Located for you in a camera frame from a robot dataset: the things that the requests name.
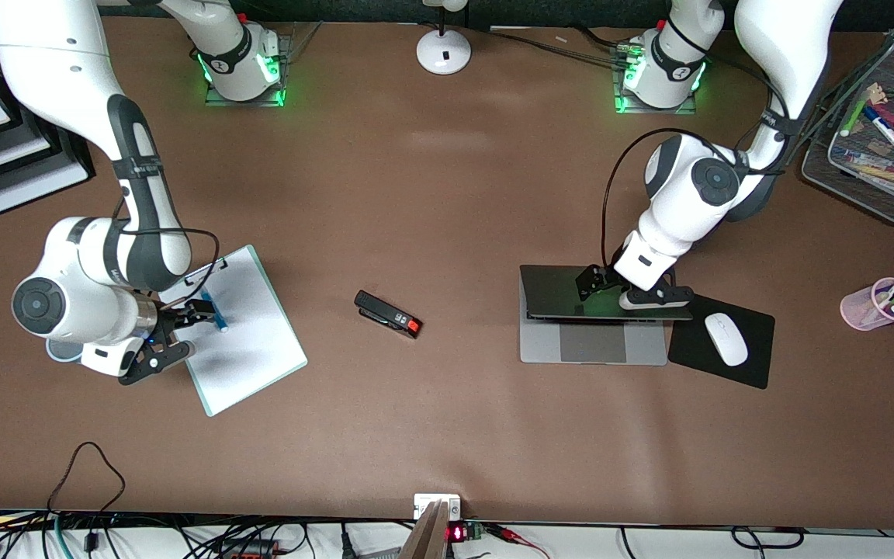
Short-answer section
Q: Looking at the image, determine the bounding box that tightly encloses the grey laptop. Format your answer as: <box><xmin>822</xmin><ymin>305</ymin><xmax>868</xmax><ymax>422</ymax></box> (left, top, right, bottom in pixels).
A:
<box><xmin>519</xmin><ymin>265</ymin><xmax>695</xmax><ymax>366</ymax></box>

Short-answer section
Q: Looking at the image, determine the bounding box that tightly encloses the green highlighter marker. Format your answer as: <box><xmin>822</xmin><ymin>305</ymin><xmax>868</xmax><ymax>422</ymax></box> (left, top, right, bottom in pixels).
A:
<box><xmin>840</xmin><ymin>87</ymin><xmax>881</xmax><ymax>138</ymax></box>

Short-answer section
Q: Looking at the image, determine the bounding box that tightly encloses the white paper sheet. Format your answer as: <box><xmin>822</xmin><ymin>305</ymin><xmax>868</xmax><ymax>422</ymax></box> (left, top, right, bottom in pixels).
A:
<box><xmin>161</xmin><ymin>248</ymin><xmax>305</xmax><ymax>412</ymax></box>

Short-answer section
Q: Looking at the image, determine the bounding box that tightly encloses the black mouse pad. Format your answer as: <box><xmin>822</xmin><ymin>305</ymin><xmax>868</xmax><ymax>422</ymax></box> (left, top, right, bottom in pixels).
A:
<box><xmin>667</xmin><ymin>290</ymin><xmax>776</xmax><ymax>391</ymax></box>

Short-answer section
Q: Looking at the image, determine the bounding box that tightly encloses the teal clipboard with metal clip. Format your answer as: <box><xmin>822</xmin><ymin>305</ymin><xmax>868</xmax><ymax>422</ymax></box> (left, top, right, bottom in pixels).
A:
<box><xmin>158</xmin><ymin>245</ymin><xmax>309</xmax><ymax>418</ymax></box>

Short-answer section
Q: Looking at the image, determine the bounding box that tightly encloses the light blue mesh pen cup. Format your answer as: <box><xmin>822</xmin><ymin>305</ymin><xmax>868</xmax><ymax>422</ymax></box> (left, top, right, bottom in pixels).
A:
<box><xmin>47</xmin><ymin>335</ymin><xmax>85</xmax><ymax>364</ymax></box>

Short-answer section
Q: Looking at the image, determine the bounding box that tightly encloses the white computer mouse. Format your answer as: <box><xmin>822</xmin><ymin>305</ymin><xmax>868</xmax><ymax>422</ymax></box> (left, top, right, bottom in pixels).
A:
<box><xmin>705</xmin><ymin>312</ymin><xmax>750</xmax><ymax>367</ymax></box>

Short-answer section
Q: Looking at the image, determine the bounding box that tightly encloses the black stapler with red end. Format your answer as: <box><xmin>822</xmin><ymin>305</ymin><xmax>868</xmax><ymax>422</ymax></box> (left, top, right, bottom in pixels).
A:
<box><xmin>354</xmin><ymin>290</ymin><xmax>424</xmax><ymax>340</ymax></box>

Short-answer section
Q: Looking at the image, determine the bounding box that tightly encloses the black stacked letter tray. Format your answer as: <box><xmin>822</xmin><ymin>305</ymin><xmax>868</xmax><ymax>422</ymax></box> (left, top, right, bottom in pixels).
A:
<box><xmin>0</xmin><ymin>14</ymin><xmax>97</xmax><ymax>217</ymax></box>

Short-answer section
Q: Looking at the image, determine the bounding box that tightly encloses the pink translucent pen cup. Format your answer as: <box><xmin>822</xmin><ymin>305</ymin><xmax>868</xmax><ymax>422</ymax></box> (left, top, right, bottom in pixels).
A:
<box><xmin>840</xmin><ymin>276</ymin><xmax>894</xmax><ymax>332</ymax></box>

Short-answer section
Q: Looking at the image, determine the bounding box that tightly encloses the white round-based desk stand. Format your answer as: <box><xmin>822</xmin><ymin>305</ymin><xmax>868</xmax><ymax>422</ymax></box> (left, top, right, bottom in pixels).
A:
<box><xmin>416</xmin><ymin>0</ymin><xmax>473</xmax><ymax>76</ymax></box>

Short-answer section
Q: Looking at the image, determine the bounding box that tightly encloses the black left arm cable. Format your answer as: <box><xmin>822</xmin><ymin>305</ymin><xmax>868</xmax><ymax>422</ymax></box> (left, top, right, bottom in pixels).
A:
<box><xmin>601</xmin><ymin>16</ymin><xmax>791</xmax><ymax>269</ymax></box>

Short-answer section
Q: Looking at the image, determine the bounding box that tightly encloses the black looped cable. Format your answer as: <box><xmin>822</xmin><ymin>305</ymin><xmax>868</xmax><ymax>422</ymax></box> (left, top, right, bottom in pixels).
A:
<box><xmin>47</xmin><ymin>441</ymin><xmax>126</xmax><ymax>519</ymax></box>

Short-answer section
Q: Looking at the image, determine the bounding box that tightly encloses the grey wire mesh tray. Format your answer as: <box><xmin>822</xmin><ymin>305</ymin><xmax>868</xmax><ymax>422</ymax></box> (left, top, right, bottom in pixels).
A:
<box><xmin>802</xmin><ymin>14</ymin><xmax>894</xmax><ymax>227</ymax></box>

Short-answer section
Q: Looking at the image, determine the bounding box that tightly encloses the black cable bundle on table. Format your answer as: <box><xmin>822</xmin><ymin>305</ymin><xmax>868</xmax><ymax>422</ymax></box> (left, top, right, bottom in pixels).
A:
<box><xmin>486</xmin><ymin>27</ymin><xmax>628</xmax><ymax>66</ymax></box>

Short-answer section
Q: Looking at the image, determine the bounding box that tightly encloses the white pole base plate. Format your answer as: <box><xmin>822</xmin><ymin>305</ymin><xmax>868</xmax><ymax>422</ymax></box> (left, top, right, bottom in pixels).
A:
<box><xmin>414</xmin><ymin>494</ymin><xmax>462</xmax><ymax>520</ymax></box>

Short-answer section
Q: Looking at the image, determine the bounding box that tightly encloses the red wire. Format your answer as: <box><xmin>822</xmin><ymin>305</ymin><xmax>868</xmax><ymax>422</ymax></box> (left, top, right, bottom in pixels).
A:
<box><xmin>484</xmin><ymin>524</ymin><xmax>550</xmax><ymax>559</ymax></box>

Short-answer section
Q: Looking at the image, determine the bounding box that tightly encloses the aluminium camera pole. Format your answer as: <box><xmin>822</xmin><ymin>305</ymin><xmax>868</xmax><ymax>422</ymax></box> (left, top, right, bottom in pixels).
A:
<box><xmin>399</xmin><ymin>501</ymin><xmax>449</xmax><ymax>559</ymax></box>

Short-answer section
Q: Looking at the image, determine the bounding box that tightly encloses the black coiled cable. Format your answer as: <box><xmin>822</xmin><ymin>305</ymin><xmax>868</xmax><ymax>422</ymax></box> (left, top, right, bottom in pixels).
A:
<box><xmin>730</xmin><ymin>526</ymin><xmax>806</xmax><ymax>549</ymax></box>

